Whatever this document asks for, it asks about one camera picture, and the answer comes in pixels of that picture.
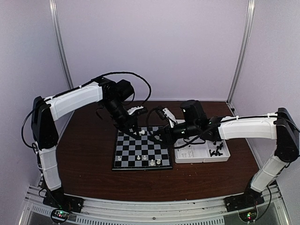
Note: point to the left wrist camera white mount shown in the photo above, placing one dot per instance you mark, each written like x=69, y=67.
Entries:
x=137, y=110

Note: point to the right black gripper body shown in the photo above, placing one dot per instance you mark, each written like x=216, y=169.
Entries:
x=191, y=129

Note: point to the white chess pieces lower pile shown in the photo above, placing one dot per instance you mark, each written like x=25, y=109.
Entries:
x=187, y=154

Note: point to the aluminium front rail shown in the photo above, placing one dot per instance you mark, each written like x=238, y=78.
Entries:
x=209, y=211

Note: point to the aluminium frame post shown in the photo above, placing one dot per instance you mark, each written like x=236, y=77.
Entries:
x=243, y=49
x=60, y=45

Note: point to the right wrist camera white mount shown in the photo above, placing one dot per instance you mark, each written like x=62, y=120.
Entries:
x=165, y=114

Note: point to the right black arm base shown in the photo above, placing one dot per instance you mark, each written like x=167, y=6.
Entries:
x=248, y=199

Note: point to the black chess pieces lower pile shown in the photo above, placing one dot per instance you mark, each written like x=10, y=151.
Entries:
x=215, y=149

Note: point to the left controller board with LEDs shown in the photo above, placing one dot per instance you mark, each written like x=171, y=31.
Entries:
x=59, y=215

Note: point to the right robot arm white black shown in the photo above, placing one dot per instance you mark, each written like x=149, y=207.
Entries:
x=277, y=127

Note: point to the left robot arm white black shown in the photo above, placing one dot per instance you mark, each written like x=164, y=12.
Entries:
x=47, y=111

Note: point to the left aluminium frame post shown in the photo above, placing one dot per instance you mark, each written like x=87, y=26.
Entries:
x=60, y=45

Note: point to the black grey chess board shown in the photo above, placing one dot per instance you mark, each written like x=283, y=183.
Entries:
x=129, y=148

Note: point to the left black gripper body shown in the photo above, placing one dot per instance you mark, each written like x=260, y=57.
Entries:
x=121, y=121

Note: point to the right controller board with LEDs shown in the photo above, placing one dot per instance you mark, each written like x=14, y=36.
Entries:
x=248, y=215

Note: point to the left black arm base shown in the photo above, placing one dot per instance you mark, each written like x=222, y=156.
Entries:
x=58, y=199

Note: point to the white queen chess piece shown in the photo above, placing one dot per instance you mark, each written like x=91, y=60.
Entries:
x=141, y=132

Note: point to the right aluminium frame post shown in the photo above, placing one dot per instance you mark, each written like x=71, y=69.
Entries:
x=243, y=49

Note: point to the white divided plastic tray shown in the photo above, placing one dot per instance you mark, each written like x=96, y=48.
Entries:
x=201, y=151

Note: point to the controller board with leds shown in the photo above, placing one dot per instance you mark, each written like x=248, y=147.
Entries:
x=59, y=215
x=248, y=215

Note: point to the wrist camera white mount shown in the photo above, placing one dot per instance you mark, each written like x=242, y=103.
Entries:
x=137, y=110
x=165, y=114

